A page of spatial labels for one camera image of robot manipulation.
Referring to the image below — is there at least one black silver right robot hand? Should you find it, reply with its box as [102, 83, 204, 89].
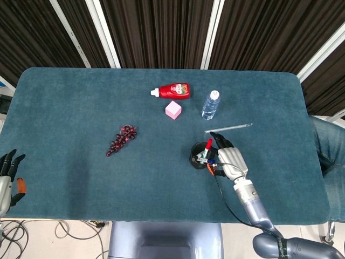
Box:
[208, 131, 249, 181]

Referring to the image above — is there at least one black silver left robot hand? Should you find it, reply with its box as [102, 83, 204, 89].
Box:
[0, 148, 27, 217]

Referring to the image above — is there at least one red capped marker pen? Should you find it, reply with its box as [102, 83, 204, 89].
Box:
[202, 138, 213, 159]

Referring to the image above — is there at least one black round pen holder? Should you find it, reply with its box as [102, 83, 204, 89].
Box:
[189, 141, 219, 170]

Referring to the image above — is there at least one clear glass stirring rod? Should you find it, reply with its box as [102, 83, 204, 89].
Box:
[204, 122, 253, 134]

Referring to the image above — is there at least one clear plastic water bottle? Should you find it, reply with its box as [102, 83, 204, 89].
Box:
[201, 90, 220, 121]

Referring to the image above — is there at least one pink cube block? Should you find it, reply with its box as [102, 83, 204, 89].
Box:
[164, 100, 182, 120]

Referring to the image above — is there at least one red ketchup squeeze bottle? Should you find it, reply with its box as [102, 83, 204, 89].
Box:
[150, 83, 191, 100]

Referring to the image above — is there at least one blue jeans leg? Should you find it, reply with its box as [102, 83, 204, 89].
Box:
[309, 115, 345, 223]

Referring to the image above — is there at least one blue grey robot torso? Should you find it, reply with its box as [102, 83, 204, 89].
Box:
[107, 221, 225, 259]

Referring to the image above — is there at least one teal table cloth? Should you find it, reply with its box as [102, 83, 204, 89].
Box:
[0, 66, 331, 225]

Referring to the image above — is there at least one dark red grape bunch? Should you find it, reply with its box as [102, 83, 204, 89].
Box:
[106, 125, 138, 158]

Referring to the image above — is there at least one chrome chair leg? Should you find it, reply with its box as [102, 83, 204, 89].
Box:
[319, 221, 336, 245]

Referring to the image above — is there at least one dark brown pleated curtain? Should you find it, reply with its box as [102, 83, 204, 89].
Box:
[0, 0, 345, 117]

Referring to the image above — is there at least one dark floor cable bundle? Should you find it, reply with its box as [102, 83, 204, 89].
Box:
[0, 220, 30, 259]

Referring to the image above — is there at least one white window frame bar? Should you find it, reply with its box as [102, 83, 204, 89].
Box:
[200, 0, 225, 70]
[85, 0, 121, 69]
[296, 23, 345, 83]
[50, 0, 92, 69]

